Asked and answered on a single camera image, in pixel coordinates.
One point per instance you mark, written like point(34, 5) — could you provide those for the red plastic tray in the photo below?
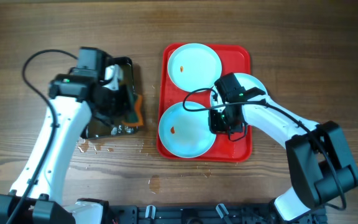
point(234, 58)

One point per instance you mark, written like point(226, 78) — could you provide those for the orange green sponge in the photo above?
point(138, 108)

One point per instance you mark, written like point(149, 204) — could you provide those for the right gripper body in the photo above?
point(220, 122)

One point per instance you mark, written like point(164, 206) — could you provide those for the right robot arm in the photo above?
point(320, 161)

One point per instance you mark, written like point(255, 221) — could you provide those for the light blue plate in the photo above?
point(194, 66)
point(184, 130)
point(245, 80)

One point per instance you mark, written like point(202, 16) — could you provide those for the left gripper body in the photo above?
point(112, 104)

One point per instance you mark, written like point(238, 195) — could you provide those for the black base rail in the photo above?
point(257, 213)

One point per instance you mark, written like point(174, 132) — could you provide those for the black water tray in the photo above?
point(96, 129)

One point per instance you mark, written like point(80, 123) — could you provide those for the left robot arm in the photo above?
point(36, 195)

